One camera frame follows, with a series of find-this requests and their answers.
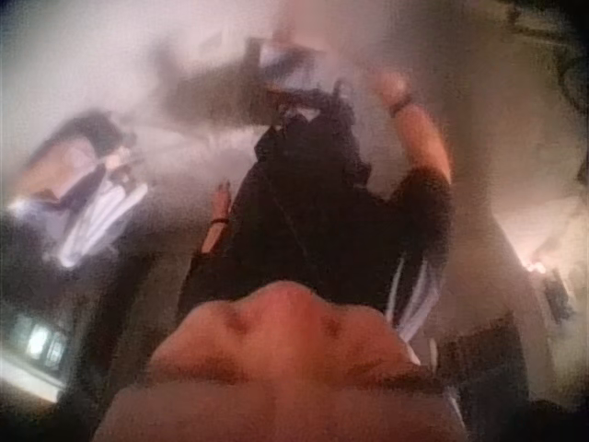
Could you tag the person's right hand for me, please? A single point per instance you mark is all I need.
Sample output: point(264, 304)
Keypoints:
point(390, 86)

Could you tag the person's left hand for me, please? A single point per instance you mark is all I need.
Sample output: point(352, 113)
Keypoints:
point(221, 202)

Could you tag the black wrist band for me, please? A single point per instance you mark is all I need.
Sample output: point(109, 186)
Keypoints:
point(218, 222)

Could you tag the open bag with clothes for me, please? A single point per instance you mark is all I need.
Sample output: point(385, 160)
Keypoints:
point(87, 184)

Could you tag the dark cabinet with screen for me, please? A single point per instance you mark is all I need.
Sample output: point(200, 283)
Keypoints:
point(50, 322)

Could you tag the small dark box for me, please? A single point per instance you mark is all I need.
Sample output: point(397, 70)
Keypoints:
point(557, 292)

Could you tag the dark low furniture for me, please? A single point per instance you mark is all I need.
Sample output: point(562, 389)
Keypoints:
point(483, 354)

